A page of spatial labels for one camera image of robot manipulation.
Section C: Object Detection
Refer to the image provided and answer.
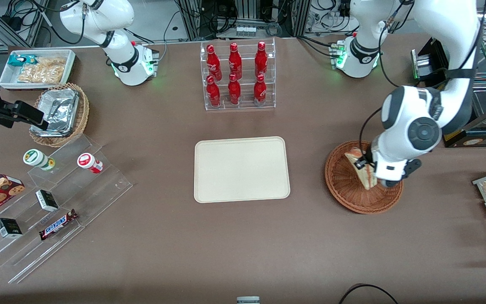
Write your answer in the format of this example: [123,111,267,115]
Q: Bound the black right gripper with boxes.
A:
[0,75,50,130]

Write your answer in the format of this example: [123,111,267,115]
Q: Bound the green lid drink bottle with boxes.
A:
[23,149,56,171]

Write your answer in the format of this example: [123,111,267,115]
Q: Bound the white power strip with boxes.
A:
[235,24,257,38]

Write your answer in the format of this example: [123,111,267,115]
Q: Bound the Snickers chocolate bar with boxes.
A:
[39,209,79,241]

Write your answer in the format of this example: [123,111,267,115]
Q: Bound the triangular sandwich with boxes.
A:
[344,147,379,190]

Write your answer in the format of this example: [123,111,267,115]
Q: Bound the red lid drink bottle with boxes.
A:
[77,153,104,174]

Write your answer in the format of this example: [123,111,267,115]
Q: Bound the teal snack packet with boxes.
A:
[8,54,39,67]

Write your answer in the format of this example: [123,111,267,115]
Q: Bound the aluminium frame rack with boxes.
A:
[175,0,313,41]

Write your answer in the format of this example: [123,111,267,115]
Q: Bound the clear bag of chips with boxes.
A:
[17,63,65,84]
[36,57,67,68]

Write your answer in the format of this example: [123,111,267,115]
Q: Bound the small black carton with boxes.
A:
[35,190,59,212]
[0,218,23,239]

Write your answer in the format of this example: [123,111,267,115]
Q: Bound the clear acrylic stepped stand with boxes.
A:
[0,134,134,284]

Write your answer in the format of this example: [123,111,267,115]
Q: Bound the aluminium foil container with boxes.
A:
[31,88,80,137]

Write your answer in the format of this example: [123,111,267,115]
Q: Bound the black cable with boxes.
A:
[338,284,400,304]

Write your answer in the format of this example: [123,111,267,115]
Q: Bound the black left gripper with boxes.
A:
[355,158,423,174]

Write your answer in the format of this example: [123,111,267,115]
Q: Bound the small tan wicker basket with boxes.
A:
[29,83,90,148]

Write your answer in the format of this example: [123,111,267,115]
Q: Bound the cream plastic tray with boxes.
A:
[194,136,291,204]

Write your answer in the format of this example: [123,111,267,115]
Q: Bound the red cola bottle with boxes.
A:
[206,44,222,81]
[254,41,268,78]
[228,73,242,105]
[253,74,267,106]
[228,42,243,80]
[206,75,221,107]

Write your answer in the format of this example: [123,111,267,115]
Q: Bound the clear acrylic bottle rack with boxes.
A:
[200,38,276,111]

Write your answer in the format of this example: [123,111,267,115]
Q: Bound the large brown wicker basket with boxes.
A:
[324,140,404,214]

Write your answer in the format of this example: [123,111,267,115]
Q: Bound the white rectangular bin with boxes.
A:
[0,49,77,91]

